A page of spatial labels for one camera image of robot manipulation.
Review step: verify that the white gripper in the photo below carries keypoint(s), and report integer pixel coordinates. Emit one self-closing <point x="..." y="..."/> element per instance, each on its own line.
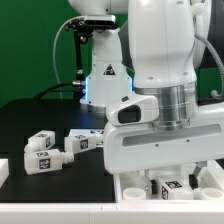
<point x="131" y="143"/>

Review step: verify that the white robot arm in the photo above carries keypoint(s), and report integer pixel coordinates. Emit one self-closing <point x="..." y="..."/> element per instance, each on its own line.
<point x="160" y="124"/>

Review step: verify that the white front barrier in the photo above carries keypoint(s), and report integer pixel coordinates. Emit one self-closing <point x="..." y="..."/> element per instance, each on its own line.
<point x="146" y="212"/>

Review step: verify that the white left barrier block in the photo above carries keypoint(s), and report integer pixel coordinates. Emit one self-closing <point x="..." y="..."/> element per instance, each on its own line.
<point x="4" y="171"/>

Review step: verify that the white marker sheet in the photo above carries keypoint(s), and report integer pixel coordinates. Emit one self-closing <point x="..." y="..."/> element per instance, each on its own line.
<point x="74" y="132"/>

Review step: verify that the white square tabletop tray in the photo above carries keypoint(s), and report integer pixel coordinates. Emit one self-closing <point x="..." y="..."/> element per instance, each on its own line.
<point x="206" y="181"/>

